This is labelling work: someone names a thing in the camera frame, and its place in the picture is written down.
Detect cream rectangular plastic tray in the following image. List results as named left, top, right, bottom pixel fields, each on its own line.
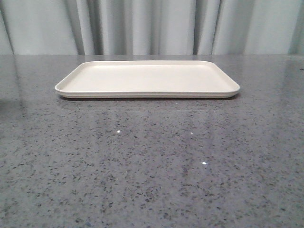
left=55, top=60, right=240, bottom=98

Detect pale grey-green curtain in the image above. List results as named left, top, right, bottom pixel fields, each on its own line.
left=0, top=0, right=304, bottom=55

